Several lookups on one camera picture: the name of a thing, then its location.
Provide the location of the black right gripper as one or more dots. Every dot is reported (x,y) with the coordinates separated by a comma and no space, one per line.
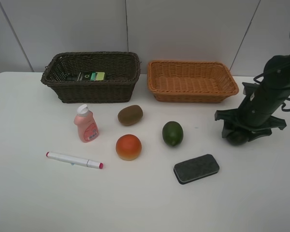
(255,113)

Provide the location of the dark purple mangosteen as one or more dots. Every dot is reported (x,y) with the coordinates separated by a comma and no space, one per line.
(237,138)

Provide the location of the grey felt board eraser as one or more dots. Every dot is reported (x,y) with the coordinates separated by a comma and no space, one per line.
(196,168)

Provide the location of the green avocado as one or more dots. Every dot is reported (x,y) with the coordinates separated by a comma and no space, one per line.
(172,133)

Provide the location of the brown kiwi fruit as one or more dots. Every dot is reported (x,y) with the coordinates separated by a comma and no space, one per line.
(130,115)

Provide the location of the orange red round fruit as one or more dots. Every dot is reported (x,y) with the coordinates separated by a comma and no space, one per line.
(128,147)

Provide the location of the dark green cleanser bottle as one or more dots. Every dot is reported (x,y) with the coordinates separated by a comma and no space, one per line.
(87,76)

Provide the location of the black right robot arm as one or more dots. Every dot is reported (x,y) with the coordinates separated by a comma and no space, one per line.
(276,75)

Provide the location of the orange wicker basket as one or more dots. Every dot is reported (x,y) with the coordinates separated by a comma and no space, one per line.
(190,81)

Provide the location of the dark brown wicker basket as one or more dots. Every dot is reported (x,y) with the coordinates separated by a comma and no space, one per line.
(122,71)

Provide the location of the pink bottle white cap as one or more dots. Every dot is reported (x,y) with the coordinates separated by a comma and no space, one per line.
(86,125)

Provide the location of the white marker pink caps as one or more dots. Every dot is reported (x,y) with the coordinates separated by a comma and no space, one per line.
(75,160)

